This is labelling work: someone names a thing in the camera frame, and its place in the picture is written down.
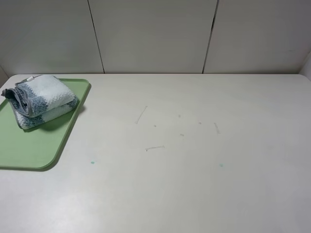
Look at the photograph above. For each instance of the green plastic tray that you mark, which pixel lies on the green plastic tray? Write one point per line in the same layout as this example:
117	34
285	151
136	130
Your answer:
38	148

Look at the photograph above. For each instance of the blue white striped towel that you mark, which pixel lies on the blue white striped towel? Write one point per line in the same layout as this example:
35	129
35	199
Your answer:
40	99

